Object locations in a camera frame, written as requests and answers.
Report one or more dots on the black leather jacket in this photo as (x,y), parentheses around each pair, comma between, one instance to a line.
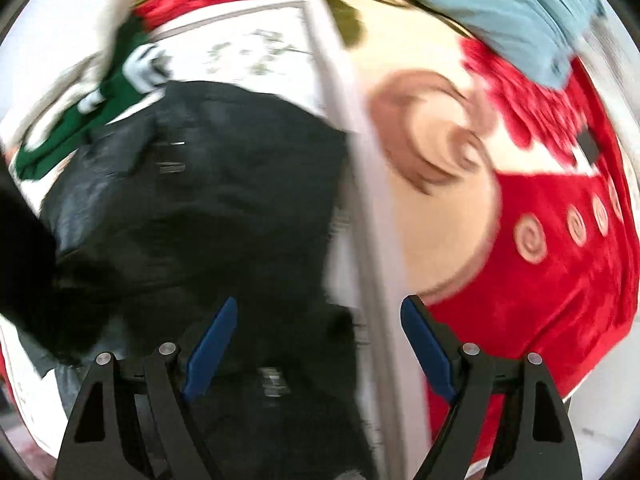
(203,220)

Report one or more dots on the red floral blanket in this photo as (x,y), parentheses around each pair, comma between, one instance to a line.
(505,205)

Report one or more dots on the white fluffy folded garment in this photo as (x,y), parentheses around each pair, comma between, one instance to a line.
(55,54)

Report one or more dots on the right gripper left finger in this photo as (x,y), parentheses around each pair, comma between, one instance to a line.
(103,437)

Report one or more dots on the white quilted floral mat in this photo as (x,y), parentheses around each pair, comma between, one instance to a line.
(292,49)

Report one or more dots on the green striped folded garment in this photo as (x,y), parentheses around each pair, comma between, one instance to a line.
(138,67)

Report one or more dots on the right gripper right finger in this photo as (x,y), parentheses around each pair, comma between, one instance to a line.
(534,438)

